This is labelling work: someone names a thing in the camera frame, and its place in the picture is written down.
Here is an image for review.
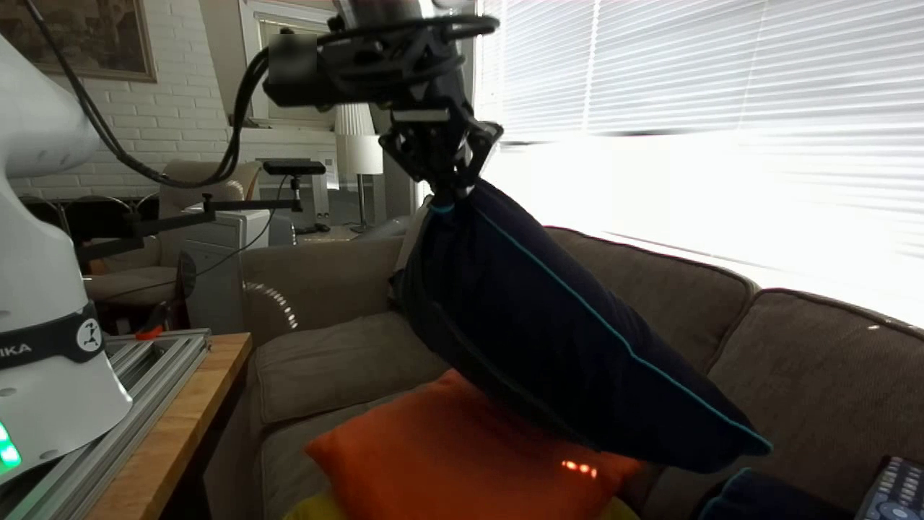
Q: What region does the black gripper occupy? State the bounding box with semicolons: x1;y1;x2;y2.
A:
376;25;504;200

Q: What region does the dark navy blue cloth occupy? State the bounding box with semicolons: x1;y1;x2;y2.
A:
388;177;777;473

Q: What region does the orange pillow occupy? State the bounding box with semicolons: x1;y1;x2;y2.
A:
304;368;647;520

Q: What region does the yellow pillow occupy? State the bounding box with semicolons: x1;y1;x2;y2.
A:
284;488;349;520

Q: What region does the dark blue teal-piped pillow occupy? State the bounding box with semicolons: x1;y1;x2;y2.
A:
696;464;855;520

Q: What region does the white floor lamp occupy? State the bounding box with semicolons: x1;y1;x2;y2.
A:
330;100;388;228

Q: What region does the black flat panel on stand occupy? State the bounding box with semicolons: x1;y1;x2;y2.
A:
260;155;330;235

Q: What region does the white framed interior window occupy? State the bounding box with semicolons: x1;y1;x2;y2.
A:
239;0;357;147

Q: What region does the beige armchair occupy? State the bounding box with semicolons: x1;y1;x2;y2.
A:
83;155;265;311

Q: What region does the white cabinet box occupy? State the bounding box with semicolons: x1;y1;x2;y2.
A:
178;209;278;336

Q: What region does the wooden table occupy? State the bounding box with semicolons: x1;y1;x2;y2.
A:
83;329;255;520

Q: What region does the grey-brown fabric sofa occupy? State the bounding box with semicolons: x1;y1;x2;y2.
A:
203;215;924;520

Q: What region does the dark remote with buttons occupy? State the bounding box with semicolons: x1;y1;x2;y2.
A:
851;454;924;520

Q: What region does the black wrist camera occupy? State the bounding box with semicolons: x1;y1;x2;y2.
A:
260;37;392;111

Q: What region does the black cable bundle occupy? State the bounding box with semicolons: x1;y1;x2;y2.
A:
16;0;502;191

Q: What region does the framed wall picture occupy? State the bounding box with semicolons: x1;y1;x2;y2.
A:
0;0;159;86

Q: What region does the aluminium rail base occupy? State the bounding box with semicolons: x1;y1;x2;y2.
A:
0;327;213;520

